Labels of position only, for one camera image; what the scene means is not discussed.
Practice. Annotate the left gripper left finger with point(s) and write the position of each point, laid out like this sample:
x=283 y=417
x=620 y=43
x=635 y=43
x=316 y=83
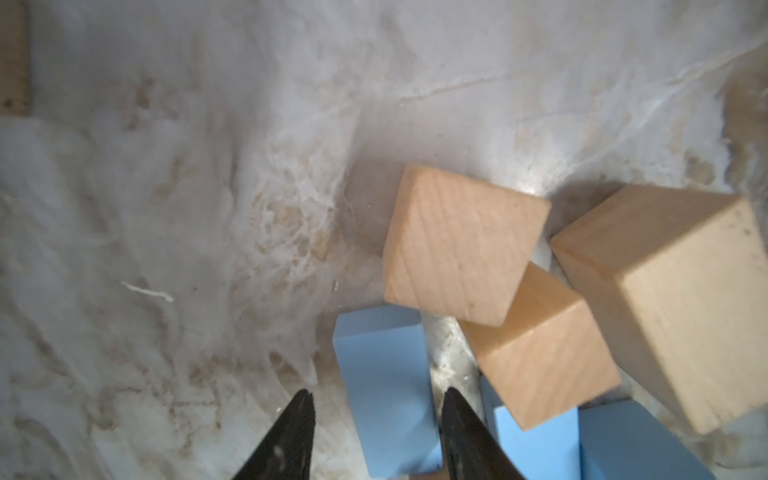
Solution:
x=285 y=451

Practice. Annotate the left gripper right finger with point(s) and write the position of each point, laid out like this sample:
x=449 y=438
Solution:
x=472 y=453

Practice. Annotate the blue block lower long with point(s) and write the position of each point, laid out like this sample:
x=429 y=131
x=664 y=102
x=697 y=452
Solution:
x=549 y=451

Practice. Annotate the wooden cube middle pile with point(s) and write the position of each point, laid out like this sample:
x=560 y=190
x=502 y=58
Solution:
x=549 y=356

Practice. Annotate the wooden cube pile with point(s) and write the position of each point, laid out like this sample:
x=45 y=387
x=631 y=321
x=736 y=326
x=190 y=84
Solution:
x=549 y=356
x=458 y=246

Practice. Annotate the small blue block lower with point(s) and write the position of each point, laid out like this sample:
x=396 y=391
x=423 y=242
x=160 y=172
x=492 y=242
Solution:
x=622 y=440

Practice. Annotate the wooden cube upper pile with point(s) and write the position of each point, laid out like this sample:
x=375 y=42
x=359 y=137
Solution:
x=458 y=246

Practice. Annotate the wooden block right pile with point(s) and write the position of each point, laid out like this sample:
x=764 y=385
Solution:
x=677 y=281

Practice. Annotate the lone wooden cube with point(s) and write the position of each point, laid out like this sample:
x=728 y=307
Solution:
x=15 y=57

